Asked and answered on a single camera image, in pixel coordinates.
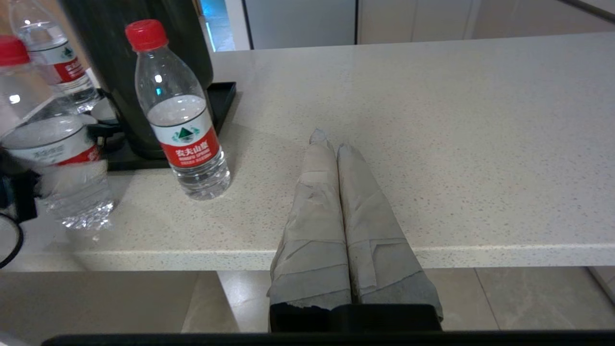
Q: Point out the beige kitchen base cabinets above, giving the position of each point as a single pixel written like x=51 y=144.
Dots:
x=480 y=17

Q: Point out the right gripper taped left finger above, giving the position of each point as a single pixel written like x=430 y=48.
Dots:
x=314 y=230

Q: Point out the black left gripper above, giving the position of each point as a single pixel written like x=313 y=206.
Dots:
x=19 y=192

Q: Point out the silver refrigerator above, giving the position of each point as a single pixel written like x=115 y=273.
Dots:
x=300 y=21

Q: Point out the clear water bottle red cap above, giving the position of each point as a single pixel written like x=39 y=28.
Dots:
x=48 y=142
x=57 y=62
x=185 y=144

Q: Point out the black electric kettle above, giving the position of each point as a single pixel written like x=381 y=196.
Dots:
x=106 y=29

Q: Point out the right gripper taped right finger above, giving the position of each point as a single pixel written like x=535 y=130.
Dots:
x=375 y=240

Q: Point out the black rectangular serving tray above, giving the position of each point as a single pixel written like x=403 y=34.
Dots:
x=221 y=103

